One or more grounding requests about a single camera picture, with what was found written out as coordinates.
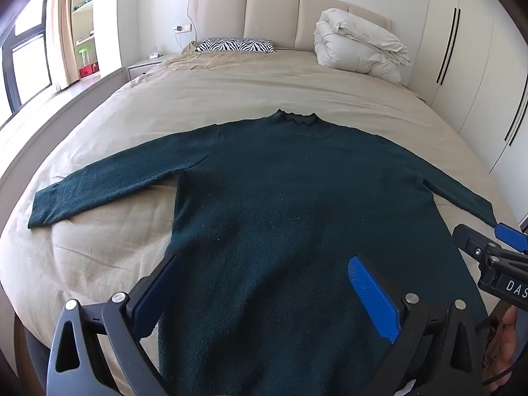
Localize beige padded headboard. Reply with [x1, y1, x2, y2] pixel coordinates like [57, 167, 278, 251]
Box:
[187, 0, 392, 52]

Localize white charger cable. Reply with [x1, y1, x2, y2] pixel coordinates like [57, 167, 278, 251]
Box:
[175, 31, 199, 55]

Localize bed with beige sheet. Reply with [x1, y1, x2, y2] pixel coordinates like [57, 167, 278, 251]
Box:
[0, 47, 521, 396]

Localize white nightstand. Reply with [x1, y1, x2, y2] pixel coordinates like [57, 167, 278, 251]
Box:
[127, 55, 166, 82]

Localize black wardrobe handle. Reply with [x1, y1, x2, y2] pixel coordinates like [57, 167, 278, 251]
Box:
[503, 86, 528, 148]
[436, 7, 462, 86]

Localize white wardrobe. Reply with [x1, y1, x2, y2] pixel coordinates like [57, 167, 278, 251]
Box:
[406, 0, 528, 223]

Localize white wall shelf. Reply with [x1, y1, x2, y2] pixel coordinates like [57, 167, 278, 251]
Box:
[70, 0, 124, 84]

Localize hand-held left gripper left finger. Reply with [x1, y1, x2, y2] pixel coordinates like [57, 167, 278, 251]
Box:
[46, 253, 182, 396]

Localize white folded duvet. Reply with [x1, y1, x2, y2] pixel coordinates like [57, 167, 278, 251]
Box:
[313, 7, 412, 85]

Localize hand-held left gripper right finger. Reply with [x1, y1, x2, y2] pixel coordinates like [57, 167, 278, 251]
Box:
[347, 256, 488, 396]

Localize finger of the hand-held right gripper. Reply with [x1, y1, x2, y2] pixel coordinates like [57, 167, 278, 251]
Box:
[452, 223, 502, 265]
[494, 222, 528, 253]

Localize window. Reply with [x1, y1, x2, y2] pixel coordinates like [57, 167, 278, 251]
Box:
[0, 0, 54, 133]

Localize dark teal knit sweater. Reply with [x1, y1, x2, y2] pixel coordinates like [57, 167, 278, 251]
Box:
[27, 108, 498, 396]

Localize zebra print pillow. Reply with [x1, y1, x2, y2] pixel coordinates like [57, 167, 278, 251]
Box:
[195, 38, 276, 54]

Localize person's right hand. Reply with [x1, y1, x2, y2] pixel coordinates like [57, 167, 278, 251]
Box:
[482, 306, 528, 385]

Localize beige curtain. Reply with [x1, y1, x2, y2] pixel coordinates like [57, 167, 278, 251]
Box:
[45, 0, 80, 91]

